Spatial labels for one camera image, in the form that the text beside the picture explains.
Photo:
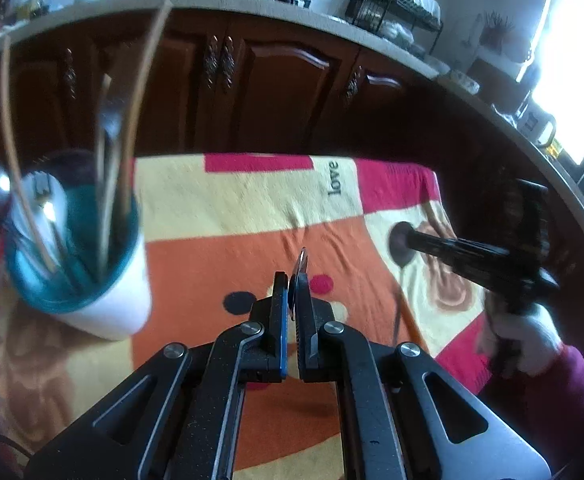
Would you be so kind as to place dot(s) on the metal fork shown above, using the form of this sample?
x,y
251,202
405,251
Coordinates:
x,y
112,120

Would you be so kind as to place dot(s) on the white cup with teal inside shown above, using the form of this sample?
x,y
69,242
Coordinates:
x,y
117,305

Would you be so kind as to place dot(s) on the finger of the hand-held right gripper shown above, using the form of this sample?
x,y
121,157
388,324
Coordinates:
x,y
452,250

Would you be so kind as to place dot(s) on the person's right hand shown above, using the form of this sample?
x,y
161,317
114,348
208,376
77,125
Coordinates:
x,y
527,342

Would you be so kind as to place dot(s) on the person's right forearm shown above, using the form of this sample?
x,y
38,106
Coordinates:
x,y
572,410

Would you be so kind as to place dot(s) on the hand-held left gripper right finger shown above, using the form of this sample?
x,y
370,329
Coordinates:
x,y
304,340

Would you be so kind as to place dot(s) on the bright window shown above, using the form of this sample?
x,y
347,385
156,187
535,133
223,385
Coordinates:
x,y
577,60

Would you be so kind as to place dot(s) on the checked printed blanket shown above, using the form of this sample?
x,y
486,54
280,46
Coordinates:
x,y
222,220

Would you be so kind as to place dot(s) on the wooden chopstick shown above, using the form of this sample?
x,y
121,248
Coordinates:
x,y
14,160
103,170
139,95

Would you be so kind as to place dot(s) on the dried plant in vase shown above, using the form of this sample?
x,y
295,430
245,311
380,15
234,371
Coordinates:
x,y
497,30

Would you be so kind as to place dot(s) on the dark wooden kitchen cabinet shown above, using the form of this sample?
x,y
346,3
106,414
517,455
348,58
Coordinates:
x,y
282,100

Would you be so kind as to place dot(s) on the white mug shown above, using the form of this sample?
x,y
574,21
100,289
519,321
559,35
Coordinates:
x,y
537,126

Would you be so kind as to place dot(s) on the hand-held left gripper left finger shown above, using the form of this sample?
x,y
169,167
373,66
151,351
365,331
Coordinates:
x,y
283,330

